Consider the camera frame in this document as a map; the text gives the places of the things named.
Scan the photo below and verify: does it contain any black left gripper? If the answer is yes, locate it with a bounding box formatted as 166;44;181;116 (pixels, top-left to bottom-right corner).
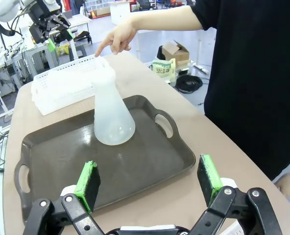
28;0;74;53

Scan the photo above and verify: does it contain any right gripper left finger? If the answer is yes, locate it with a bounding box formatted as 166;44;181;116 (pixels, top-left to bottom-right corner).
22;160;104;235

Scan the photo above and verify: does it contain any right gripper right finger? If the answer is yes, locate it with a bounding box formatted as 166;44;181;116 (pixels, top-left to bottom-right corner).
189;153;283;235

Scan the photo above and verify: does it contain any translucent plastic conical flask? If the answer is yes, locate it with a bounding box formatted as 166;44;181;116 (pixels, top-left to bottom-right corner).
93;73;136;146

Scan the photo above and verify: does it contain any person's right forearm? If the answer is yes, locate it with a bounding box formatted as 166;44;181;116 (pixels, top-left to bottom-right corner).
132;4;204;32

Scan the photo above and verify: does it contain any person's right hand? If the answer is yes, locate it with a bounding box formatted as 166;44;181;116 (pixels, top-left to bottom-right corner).
94;18;138;58

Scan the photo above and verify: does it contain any yellow bag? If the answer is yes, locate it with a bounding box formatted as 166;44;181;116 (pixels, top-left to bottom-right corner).
57;45;71;56

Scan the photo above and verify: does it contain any white side table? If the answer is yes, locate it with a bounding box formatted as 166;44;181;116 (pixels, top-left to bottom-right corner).
60;11;92;61

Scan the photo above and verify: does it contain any large white perforated basket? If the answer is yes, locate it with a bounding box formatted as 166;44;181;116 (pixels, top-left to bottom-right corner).
31;54;117;116

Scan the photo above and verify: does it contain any white cabinet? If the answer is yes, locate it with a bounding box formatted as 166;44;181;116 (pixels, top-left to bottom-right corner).
109;0;141;25

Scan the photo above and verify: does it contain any green and white bag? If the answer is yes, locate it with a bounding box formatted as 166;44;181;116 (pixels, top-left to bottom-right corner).
150;58;177;87

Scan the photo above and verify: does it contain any person in black shirt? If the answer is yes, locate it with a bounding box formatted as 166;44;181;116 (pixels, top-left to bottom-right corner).
189;0;290;182

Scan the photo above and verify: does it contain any brown cardboard box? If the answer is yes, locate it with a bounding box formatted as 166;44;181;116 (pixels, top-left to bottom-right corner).
161;40;191;67

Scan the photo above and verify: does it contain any aluminium frame rack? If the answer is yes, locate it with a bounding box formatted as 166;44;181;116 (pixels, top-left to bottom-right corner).
3;43;60;89

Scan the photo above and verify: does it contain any dark brown handled tray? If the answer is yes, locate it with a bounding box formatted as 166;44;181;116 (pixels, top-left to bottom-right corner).
14;94;196;225

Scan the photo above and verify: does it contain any black coiled cable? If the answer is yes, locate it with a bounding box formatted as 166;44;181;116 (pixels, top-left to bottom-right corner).
175;74;204;94

